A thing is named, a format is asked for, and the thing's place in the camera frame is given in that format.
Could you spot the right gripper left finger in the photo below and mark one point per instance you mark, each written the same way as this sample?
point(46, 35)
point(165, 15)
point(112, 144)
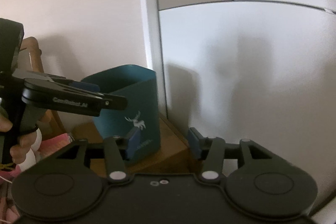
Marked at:
point(118, 150)

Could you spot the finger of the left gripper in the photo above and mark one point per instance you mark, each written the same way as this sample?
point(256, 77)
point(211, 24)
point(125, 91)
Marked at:
point(84, 87)

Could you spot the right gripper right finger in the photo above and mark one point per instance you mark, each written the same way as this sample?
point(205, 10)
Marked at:
point(210, 151)

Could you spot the dark teal trash bin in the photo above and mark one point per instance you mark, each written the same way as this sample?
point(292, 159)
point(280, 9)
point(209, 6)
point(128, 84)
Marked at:
point(139, 86)

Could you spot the person's left hand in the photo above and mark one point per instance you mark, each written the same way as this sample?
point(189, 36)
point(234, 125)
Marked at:
point(19, 142)

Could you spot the pink cloth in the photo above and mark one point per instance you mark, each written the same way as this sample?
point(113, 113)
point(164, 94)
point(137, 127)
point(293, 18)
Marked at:
point(38, 151)

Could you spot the wooden chair frame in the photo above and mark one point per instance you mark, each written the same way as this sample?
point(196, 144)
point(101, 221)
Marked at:
point(39, 92)

